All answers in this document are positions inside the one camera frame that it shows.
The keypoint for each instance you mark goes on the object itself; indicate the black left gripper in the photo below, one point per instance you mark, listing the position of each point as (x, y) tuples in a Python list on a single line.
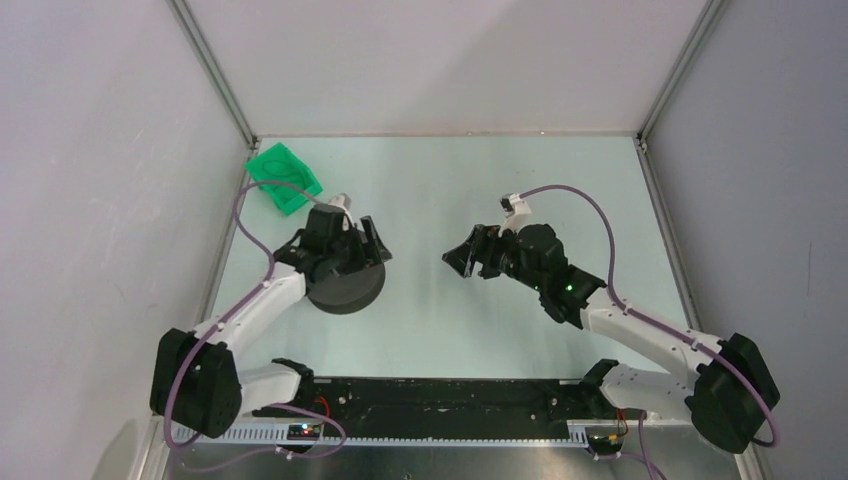
[(376, 253)]

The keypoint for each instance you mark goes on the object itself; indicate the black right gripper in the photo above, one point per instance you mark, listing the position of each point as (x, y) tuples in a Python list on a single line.
[(481, 246)]

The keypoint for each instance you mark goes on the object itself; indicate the dark grey cable spool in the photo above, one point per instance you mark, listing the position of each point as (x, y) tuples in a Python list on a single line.
[(349, 293)]

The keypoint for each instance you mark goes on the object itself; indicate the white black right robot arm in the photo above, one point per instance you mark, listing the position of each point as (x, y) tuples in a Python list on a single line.
[(722, 386)]

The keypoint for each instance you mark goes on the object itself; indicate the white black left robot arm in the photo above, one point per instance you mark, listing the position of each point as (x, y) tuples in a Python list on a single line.
[(200, 380)]

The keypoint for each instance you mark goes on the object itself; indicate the green plastic bin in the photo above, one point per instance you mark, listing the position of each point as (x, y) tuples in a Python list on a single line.
[(288, 181)]

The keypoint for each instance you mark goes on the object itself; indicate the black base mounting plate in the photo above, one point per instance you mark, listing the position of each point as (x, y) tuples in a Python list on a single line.
[(453, 409)]

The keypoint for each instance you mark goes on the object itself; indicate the left controller circuit board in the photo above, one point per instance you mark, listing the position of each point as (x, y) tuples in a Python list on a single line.
[(303, 432)]

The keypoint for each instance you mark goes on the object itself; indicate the controller circuit board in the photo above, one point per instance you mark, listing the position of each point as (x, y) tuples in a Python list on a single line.
[(303, 432), (604, 447)]

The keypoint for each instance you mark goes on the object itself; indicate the right controller circuit board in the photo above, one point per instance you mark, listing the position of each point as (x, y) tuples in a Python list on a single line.
[(604, 447)]

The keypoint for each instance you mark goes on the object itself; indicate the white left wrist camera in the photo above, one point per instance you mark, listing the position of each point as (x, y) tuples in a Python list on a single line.
[(343, 201)]

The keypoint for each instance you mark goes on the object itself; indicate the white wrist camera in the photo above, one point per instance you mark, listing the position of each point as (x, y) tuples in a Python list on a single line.
[(517, 213), (343, 201)]

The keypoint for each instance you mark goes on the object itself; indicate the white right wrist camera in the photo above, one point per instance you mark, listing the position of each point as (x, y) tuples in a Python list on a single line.
[(517, 213)]

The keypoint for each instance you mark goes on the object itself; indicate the slotted white cable duct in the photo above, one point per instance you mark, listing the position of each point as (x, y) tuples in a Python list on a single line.
[(275, 434)]

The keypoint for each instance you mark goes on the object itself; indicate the aluminium frame rail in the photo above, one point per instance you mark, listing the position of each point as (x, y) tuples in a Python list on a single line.
[(206, 57)]

